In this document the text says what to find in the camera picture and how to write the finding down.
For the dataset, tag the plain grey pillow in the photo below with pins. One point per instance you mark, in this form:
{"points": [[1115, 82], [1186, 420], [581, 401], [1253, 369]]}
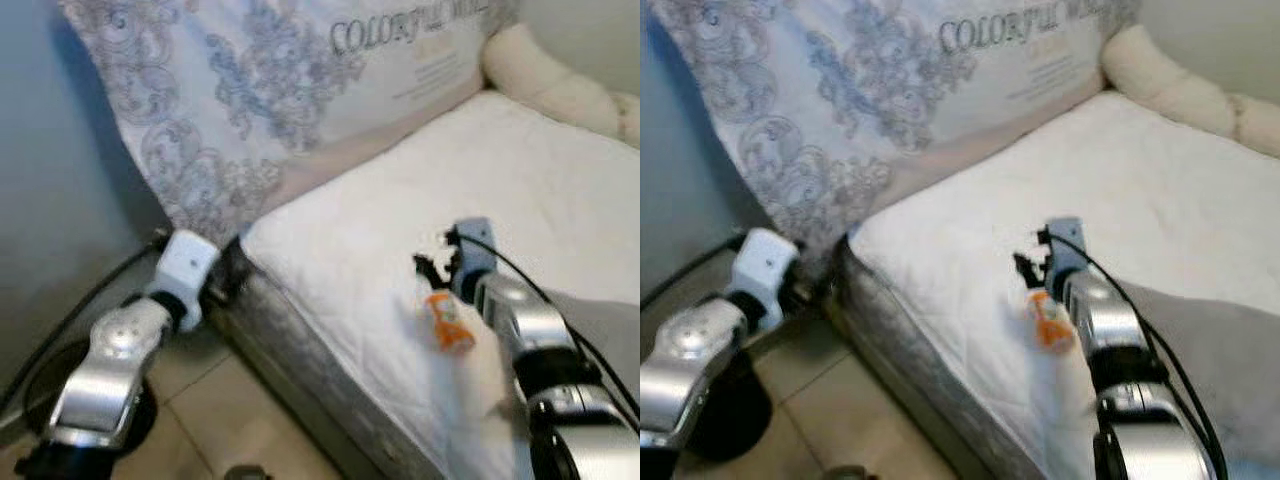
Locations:
{"points": [[1230, 350], [610, 330]]}

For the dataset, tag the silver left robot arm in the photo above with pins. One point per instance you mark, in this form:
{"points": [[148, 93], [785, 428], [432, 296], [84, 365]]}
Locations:
{"points": [[690, 370], [105, 375]]}

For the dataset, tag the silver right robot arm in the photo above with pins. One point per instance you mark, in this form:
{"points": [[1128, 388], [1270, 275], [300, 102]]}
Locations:
{"points": [[520, 320], [1105, 320]]}

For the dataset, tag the white quilted mattress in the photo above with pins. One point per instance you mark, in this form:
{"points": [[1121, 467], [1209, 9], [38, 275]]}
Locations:
{"points": [[1000, 190], [400, 190]]}

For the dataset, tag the grey patterned bed base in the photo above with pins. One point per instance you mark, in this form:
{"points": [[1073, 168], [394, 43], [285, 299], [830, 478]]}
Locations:
{"points": [[900, 380], [300, 380]]}

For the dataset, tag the grey floral printed headboard cushion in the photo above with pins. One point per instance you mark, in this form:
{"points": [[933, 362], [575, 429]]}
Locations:
{"points": [[250, 90], [860, 90]]}

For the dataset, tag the cream knotted long pillow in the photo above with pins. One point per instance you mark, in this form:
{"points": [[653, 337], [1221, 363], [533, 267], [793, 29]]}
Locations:
{"points": [[1170, 85], [545, 85]]}

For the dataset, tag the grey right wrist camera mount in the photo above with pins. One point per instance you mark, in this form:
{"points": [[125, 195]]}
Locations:
{"points": [[478, 258], [1068, 255]]}

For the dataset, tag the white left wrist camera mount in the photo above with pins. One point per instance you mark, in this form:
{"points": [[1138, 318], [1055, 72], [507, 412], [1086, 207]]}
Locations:
{"points": [[765, 260], [186, 262]]}

